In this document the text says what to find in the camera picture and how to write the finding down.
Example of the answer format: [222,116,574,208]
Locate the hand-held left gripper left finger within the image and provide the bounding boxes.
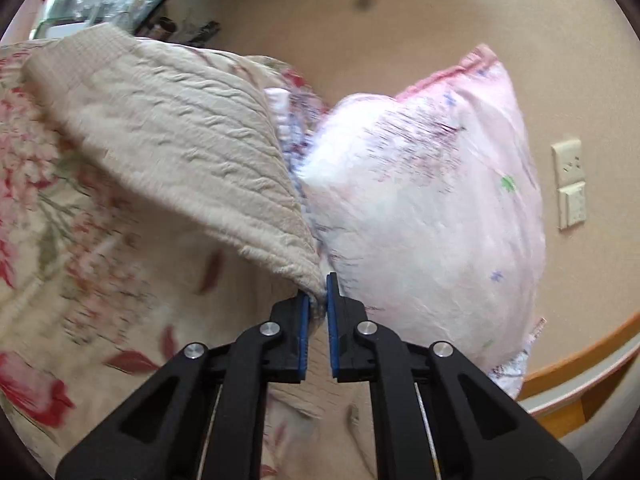
[55,292,313,480]

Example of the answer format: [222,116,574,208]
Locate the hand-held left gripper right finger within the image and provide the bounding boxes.
[325,272,583,480]

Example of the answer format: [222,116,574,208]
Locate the beige cable-knit sweater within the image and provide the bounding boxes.
[22,25,326,311]

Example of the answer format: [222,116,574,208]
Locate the pink floral pillow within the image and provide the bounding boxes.
[300,44,547,401]

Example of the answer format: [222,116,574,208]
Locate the pale blue lavender-print pillow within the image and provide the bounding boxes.
[262,85,331,221]

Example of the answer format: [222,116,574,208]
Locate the floral bed cover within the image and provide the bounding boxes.
[0,42,381,480]

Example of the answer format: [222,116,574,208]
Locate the wooden headboard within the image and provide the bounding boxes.
[515,312,640,426]

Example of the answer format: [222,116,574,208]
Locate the small dark bottles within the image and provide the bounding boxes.
[147,17,222,45]

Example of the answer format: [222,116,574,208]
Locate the cream wall switch plate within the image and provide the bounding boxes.
[557,183,587,231]

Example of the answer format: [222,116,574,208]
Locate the cream wall socket plate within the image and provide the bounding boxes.
[551,138,583,188]

